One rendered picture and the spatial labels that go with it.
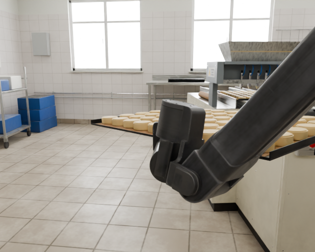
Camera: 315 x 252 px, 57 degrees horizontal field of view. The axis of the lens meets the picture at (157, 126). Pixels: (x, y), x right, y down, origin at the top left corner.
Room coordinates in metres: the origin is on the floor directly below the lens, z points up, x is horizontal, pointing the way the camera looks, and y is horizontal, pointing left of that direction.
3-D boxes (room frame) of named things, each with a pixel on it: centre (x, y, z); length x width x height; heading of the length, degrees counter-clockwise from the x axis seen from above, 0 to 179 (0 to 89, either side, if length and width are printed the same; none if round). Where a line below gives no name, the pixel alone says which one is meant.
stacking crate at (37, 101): (5.28, 2.19, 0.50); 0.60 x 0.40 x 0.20; 175
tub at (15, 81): (4.53, 2.39, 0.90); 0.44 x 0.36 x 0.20; 91
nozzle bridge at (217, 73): (2.31, -0.77, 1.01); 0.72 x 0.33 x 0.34; 94
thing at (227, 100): (2.77, -0.54, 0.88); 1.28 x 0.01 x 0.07; 4
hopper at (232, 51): (2.31, -0.77, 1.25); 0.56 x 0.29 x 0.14; 94
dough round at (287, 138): (0.54, -0.23, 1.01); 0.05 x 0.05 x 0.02
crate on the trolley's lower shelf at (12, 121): (4.35, 2.39, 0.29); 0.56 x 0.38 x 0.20; 0
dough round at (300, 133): (0.58, -0.28, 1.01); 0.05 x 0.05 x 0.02
